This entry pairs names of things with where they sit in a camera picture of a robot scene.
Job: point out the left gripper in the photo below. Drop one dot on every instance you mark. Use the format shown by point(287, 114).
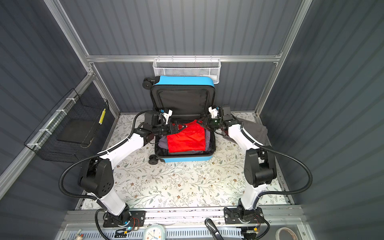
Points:
point(171, 131)

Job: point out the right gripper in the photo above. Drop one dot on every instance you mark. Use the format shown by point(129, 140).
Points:
point(206, 124)

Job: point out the purple trousers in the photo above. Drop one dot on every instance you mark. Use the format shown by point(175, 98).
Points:
point(163, 143)

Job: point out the red t-shirt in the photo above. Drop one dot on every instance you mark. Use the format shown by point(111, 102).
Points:
point(191, 138)

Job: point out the blue hardshell suitcase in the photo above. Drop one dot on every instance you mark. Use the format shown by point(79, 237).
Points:
point(189, 98)

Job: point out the grey towel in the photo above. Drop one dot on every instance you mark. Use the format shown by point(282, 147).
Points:
point(257, 131)

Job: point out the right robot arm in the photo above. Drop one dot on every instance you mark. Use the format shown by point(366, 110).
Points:
point(259, 165)

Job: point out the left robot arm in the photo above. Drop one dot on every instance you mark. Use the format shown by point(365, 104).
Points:
point(97, 174)

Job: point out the yellow marker in basket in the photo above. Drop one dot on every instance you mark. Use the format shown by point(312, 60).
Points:
point(102, 116)

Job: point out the small white clock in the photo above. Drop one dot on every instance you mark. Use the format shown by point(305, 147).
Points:
point(155, 232)

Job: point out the white tape roll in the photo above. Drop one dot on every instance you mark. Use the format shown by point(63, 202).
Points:
point(285, 233)

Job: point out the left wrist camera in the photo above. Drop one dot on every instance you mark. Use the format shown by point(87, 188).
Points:
point(166, 115)

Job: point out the white wire mesh basket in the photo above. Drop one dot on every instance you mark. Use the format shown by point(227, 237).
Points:
point(188, 67)

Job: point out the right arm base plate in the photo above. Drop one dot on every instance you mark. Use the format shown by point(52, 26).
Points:
point(240, 216)

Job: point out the black wire wall basket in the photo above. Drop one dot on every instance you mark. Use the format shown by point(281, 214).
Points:
point(72, 132)

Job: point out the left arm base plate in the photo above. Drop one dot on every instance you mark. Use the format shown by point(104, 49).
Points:
point(125, 219)

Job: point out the black handle tool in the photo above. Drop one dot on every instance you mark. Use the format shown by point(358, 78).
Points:
point(213, 229)

